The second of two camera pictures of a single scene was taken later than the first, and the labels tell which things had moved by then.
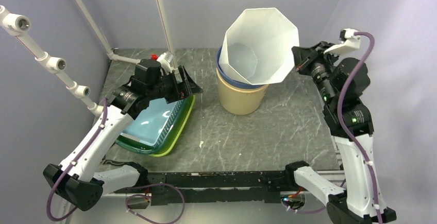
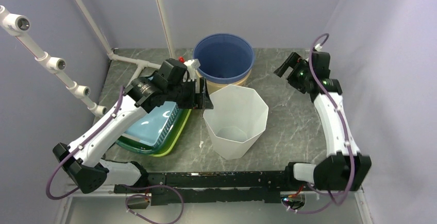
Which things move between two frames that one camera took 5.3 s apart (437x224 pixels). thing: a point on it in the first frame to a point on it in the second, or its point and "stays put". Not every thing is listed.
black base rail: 215,187 stays put
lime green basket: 175,127 stays put
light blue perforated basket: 152,125 stays put
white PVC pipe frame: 20,25 stays put
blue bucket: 233,78 to 224,58
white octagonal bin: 257,47 to 237,121
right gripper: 303,55 to 293,59
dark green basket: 137,146 stays put
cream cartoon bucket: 239,101 to 213,87
